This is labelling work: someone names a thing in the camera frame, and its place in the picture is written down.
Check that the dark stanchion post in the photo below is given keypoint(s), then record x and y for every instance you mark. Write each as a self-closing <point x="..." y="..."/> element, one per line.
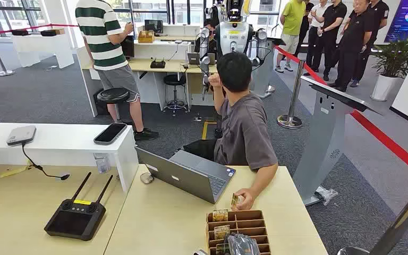
<point x="397" y="221"/>

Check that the standing person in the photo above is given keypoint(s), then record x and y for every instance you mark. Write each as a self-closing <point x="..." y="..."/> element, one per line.
<point x="103" y="45"/>

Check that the black computer monitor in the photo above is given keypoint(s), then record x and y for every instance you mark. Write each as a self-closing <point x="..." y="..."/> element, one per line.
<point x="128" y="46"/>
<point x="153" y="26"/>

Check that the clear plastic bottle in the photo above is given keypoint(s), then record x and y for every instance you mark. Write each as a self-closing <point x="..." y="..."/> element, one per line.
<point x="102" y="163"/>

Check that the red barrier belt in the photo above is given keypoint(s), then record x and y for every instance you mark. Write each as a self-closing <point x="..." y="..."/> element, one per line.
<point x="376" y="133"/>
<point x="21" y="30"/>

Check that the wooden white office desk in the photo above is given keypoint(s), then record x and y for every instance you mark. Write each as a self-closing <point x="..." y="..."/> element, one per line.
<point x="154" y="75"/>

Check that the hotel key card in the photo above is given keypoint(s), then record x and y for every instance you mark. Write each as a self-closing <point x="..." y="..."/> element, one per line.
<point x="222" y="232"/>
<point x="220" y="215"/>
<point x="234" y="200"/>
<point x="221" y="249"/>

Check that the yellow cardboard box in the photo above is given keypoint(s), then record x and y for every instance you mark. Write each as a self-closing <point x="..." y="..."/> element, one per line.
<point x="146" y="37"/>

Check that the clear plastic bag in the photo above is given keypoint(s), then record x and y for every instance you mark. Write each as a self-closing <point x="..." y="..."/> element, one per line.
<point x="326" y="194"/>

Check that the black round stool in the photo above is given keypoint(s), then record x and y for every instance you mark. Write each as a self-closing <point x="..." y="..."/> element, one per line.
<point x="175" y="80"/>
<point x="113" y="95"/>

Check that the wooden slotted card holder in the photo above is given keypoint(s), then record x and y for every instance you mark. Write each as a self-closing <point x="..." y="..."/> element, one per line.
<point x="246" y="224"/>

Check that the person's hand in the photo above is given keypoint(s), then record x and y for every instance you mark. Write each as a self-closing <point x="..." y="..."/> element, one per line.
<point x="247" y="200"/>

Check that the grey open laptop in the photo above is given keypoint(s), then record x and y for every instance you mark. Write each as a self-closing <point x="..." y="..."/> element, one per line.
<point x="176" y="176"/>

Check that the grey computer mouse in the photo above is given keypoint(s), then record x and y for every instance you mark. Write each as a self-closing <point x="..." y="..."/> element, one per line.
<point x="146" y="178"/>

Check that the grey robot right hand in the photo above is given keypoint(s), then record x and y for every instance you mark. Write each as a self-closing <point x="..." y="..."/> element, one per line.
<point x="242" y="245"/>

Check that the small black controller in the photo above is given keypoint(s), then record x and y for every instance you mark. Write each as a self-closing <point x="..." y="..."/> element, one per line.
<point x="158" y="64"/>

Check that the black smartphone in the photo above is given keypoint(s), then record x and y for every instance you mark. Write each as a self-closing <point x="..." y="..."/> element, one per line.
<point x="110" y="133"/>

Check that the grey router box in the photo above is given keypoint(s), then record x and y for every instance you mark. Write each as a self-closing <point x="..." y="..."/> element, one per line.
<point x="21" y="135"/>

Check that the seated person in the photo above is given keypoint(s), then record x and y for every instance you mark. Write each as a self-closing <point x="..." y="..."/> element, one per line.
<point x="244" y="133"/>

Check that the white bench shelf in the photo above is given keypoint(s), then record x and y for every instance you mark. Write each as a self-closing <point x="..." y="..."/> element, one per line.
<point x="59" y="144"/>

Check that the white display table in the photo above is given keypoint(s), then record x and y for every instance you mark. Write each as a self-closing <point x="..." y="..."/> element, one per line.
<point x="42" y="49"/>

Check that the grey kiosk lectern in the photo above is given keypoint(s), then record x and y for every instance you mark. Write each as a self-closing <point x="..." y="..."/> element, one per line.
<point x="325" y="133"/>

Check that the silver humanoid robot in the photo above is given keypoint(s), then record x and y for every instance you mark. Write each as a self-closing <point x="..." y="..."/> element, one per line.
<point x="234" y="37"/>

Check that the yellow tape strip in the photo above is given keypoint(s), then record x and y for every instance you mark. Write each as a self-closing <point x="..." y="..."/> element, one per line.
<point x="13" y="171"/>

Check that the black remote controller with antennas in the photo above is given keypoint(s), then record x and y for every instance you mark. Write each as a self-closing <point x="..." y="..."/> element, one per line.
<point x="75" y="218"/>

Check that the potted green plant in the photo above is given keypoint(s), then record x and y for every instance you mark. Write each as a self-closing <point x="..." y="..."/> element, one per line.
<point x="392" y="61"/>

